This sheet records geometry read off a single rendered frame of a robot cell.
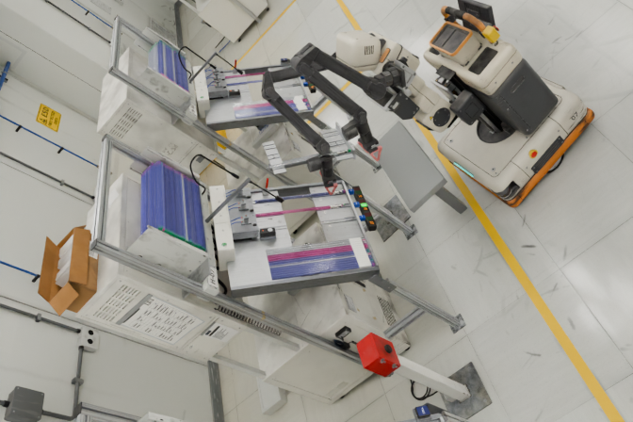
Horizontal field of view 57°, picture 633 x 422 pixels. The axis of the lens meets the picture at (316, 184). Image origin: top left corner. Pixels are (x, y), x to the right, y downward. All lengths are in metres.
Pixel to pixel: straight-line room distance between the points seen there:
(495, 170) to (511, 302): 0.71
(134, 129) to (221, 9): 3.72
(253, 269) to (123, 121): 1.48
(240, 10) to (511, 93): 4.84
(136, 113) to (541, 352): 2.66
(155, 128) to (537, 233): 2.37
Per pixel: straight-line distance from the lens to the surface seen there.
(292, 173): 4.16
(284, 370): 3.29
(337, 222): 3.04
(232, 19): 7.38
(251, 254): 2.86
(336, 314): 3.05
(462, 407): 3.22
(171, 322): 2.82
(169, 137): 3.87
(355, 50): 2.67
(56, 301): 2.70
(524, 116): 3.16
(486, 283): 3.35
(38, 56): 5.80
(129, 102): 3.73
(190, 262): 2.69
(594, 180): 3.33
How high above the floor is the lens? 2.70
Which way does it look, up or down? 35 degrees down
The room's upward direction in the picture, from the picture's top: 57 degrees counter-clockwise
